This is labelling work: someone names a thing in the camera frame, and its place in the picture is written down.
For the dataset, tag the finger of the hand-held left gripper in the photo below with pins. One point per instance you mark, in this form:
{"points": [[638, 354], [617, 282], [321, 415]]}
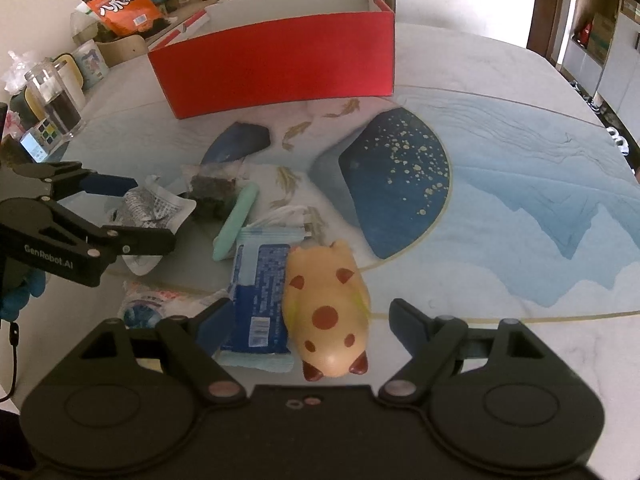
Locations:
{"points": [[107, 184], [145, 241]]}

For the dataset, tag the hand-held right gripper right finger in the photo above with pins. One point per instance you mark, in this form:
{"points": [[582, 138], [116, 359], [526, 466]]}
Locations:
{"points": [[406, 325]]}

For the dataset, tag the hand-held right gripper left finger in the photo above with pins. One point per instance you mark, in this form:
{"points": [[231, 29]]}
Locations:
{"points": [[216, 321]]}

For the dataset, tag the clear snack packets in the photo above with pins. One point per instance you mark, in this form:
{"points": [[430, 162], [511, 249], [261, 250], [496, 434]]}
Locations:
{"points": [[150, 205]]}

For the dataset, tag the blueberry print bread packet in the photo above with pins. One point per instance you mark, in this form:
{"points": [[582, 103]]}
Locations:
{"points": [[150, 305]]}

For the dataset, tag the pig toy with brown spots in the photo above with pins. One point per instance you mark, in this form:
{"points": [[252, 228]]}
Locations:
{"points": [[325, 310]]}

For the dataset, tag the clear bag of dark tea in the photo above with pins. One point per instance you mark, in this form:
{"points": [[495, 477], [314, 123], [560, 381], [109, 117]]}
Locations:
{"points": [[212, 192]]}

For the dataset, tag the red cardboard box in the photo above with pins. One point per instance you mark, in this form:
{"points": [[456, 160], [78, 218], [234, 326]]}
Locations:
{"points": [[275, 65]]}

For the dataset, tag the marble printed desktop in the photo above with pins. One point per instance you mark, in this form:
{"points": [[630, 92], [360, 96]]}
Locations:
{"points": [[500, 135]]}

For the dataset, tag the person's left hand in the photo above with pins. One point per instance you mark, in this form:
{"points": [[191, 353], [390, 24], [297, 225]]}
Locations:
{"points": [[31, 287]]}

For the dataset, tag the colourful cube puzzle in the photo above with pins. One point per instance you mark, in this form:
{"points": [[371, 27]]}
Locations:
{"points": [[44, 135]]}

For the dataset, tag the glass jar with dark contents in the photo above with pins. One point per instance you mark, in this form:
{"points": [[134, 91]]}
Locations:
{"points": [[60, 110]]}

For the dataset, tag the mint green tube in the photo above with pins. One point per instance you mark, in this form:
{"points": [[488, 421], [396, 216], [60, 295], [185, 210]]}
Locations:
{"points": [[235, 222]]}

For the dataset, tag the white mug with blue print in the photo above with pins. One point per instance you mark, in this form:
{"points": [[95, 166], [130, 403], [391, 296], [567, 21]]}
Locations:
{"points": [[92, 62]]}

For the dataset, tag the light wooden chair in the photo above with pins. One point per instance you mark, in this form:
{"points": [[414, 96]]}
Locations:
{"points": [[125, 49]]}

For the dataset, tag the crumpled clear plastic bag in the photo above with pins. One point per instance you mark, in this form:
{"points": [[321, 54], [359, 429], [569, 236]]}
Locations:
{"points": [[20, 67]]}

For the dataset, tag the orange snack bag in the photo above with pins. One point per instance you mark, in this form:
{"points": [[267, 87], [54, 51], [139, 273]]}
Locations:
{"points": [[120, 7]]}

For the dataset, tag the white slipper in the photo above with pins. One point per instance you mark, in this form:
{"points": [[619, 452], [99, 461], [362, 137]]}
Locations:
{"points": [[622, 146], [614, 133]]}

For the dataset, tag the dark sneaker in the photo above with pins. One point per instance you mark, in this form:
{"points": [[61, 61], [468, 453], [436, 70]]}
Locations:
{"points": [[595, 103]]}

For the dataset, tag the brown door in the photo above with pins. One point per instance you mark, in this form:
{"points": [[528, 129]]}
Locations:
{"points": [[542, 20]]}

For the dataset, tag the cardboard box with teal print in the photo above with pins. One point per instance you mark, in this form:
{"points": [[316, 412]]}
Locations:
{"points": [[601, 35]]}

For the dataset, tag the white wooden wall cabinet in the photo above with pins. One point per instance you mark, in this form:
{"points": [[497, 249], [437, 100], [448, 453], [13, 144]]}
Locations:
{"points": [[615, 80]]}

